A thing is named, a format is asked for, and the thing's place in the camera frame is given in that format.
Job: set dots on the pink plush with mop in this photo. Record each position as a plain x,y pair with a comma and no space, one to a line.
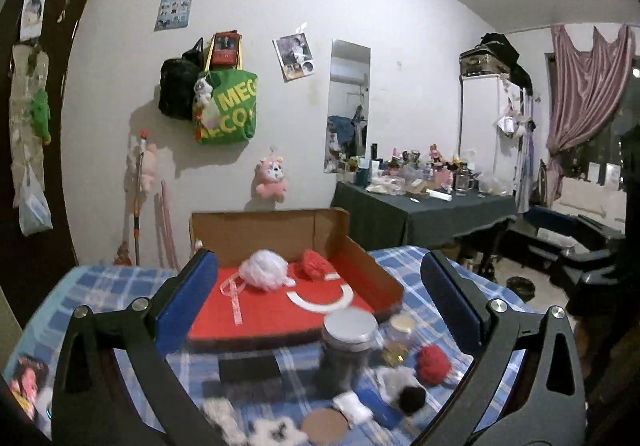
142,164

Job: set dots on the round tan sponge pad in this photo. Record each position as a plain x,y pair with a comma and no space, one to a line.
325,426

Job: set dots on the wall mirror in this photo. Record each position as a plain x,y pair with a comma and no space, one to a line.
348,107

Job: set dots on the grey white fuzzy cloth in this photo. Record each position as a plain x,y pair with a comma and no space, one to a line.
392,381

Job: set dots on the green tote bag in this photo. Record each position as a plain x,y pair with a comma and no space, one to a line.
225,106

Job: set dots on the black bag on wall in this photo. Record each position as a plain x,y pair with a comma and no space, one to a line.
177,80

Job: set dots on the pink curtain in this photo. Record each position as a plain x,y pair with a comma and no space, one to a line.
589,86

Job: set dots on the glass pitcher on table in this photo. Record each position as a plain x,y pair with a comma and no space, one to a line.
463,179

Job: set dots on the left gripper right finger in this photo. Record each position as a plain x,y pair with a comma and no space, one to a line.
524,385

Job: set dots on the dark brown door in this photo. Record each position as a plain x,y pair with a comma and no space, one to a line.
32,265

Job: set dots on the red plush bunny toy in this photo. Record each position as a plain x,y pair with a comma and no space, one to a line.
432,365

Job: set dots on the black pompom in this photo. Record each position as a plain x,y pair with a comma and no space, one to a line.
411,399

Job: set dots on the pink plush toy on wall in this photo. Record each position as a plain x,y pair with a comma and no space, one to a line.
271,184

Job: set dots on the green plush on door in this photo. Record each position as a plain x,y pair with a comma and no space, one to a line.
40,113

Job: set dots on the blue plaid tablecloth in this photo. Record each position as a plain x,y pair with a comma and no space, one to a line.
113,385

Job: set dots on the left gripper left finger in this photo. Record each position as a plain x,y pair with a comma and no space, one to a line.
113,384

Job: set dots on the white wardrobe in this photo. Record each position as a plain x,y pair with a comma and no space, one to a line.
486,102

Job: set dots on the dark green covered table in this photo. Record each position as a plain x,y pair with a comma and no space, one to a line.
382,221

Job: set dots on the blue wall poster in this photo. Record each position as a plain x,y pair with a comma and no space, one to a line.
173,14

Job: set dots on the coral red bath pouf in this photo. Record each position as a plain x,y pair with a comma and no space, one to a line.
314,267

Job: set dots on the red framed bag item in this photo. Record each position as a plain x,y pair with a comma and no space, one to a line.
225,50

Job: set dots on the picture on door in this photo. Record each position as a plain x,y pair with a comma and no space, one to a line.
31,19

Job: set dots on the suitcase on wardrobe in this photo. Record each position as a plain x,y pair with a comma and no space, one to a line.
480,61

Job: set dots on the large silver-lid glass jar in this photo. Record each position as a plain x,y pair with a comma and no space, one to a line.
348,337

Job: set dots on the black phone on table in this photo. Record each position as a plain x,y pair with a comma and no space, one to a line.
256,369

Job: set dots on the cardboard box red inside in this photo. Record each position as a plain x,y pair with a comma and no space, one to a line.
239,317

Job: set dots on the plastic bag on door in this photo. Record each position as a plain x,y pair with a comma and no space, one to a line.
33,211

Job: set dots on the blue cloth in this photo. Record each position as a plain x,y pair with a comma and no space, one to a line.
383,414

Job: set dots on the photo poster on wall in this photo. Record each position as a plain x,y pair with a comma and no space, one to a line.
294,56

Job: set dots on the small jar with gold contents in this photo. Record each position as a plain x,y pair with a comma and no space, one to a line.
398,339

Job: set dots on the white mesh bath pouf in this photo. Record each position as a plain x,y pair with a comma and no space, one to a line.
266,270

